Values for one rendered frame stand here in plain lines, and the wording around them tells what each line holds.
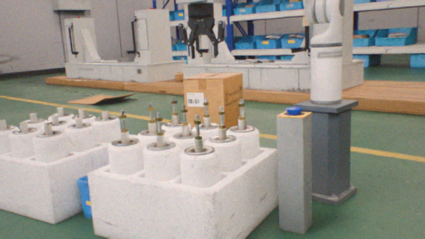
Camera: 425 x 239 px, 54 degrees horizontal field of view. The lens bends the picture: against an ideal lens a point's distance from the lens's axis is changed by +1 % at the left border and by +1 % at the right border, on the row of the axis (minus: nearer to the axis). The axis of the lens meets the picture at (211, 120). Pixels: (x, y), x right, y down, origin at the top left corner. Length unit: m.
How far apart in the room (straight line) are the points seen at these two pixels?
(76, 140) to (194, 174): 0.54
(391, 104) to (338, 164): 1.46
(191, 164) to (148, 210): 0.17
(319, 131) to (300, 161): 0.24
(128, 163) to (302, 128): 0.46
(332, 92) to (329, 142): 0.15
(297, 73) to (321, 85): 1.79
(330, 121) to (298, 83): 1.82
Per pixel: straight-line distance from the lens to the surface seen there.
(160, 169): 1.04
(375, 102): 2.77
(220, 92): 2.17
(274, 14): 6.30
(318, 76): 1.29
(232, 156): 1.08
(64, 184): 1.33
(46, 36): 7.69
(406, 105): 2.71
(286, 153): 1.08
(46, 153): 1.34
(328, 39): 1.27
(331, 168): 1.32
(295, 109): 1.07
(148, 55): 4.26
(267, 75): 3.21
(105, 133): 1.48
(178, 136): 1.16
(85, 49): 5.40
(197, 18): 1.23
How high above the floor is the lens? 0.53
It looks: 12 degrees down
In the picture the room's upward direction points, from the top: 3 degrees counter-clockwise
